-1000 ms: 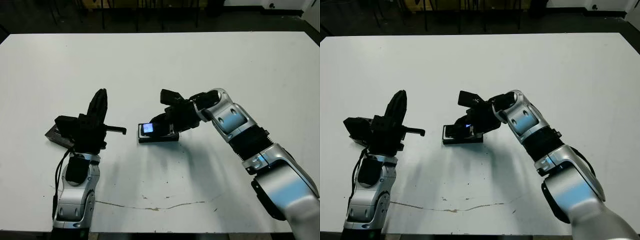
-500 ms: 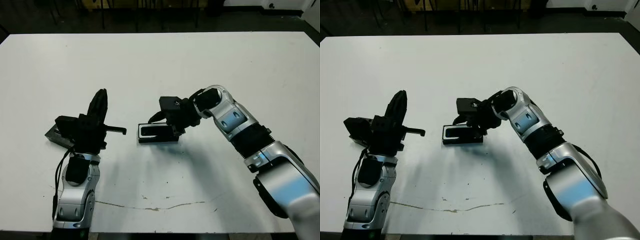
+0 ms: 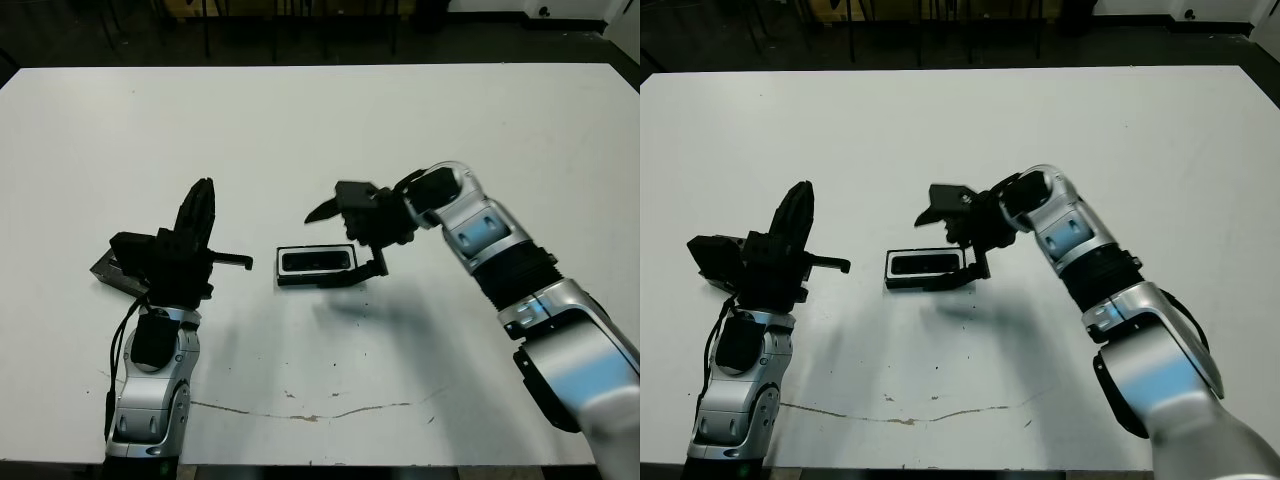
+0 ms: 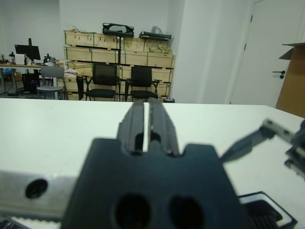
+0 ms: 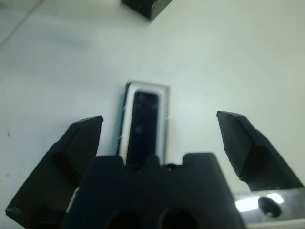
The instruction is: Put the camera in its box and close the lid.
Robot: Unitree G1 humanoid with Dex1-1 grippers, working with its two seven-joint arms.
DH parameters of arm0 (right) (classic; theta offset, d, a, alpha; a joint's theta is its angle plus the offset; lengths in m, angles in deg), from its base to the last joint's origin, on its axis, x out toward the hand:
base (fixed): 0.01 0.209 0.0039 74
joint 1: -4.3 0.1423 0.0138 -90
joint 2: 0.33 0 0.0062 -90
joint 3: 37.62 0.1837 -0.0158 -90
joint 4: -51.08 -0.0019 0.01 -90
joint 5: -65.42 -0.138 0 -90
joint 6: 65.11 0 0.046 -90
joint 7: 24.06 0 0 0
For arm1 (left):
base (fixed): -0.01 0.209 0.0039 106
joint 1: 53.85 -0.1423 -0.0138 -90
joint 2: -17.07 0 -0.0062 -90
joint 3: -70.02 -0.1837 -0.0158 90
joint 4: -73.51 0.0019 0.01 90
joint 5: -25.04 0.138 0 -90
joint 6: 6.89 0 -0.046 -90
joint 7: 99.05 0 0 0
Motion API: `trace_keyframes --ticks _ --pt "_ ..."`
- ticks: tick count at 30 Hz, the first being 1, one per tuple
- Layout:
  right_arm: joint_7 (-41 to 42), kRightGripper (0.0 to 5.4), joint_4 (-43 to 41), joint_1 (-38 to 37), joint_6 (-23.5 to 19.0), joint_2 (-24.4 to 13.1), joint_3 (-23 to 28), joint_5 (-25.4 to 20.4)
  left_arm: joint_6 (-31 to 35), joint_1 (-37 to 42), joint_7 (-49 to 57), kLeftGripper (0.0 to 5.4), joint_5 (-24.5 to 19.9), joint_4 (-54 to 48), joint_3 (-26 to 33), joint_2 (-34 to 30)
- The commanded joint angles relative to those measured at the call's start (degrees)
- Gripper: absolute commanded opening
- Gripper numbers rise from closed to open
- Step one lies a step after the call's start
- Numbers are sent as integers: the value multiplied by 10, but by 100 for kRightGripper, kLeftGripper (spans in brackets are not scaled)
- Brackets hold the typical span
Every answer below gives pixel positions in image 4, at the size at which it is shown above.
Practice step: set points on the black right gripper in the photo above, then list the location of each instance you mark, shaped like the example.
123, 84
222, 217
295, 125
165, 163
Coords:
299, 143

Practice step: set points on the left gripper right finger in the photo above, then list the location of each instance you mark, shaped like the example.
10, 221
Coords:
162, 126

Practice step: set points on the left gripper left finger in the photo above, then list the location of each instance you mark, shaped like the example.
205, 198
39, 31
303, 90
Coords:
133, 124

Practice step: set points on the large brown cardboard box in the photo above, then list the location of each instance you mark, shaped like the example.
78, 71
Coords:
294, 83

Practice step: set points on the black box base white insert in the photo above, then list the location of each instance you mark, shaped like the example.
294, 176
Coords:
289, 214

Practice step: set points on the small white box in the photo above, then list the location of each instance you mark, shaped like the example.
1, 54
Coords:
21, 59

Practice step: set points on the black mesh office chair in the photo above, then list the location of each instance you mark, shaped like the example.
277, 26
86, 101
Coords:
102, 93
143, 94

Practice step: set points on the flat black case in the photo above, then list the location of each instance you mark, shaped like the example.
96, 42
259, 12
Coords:
155, 36

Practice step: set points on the grey swivel chair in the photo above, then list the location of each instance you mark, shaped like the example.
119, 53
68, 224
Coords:
51, 72

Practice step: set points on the black bag with grey panel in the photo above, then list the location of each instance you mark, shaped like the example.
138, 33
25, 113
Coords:
106, 30

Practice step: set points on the white door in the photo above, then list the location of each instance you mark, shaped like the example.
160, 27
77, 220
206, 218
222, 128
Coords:
262, 35

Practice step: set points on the black computer tower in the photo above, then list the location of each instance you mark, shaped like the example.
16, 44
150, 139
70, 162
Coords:
29, 82

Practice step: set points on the black computer monitor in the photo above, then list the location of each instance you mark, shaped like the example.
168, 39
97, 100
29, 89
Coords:
27, 51

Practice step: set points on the wooden top desk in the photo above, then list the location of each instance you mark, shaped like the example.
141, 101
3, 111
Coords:
14, 65

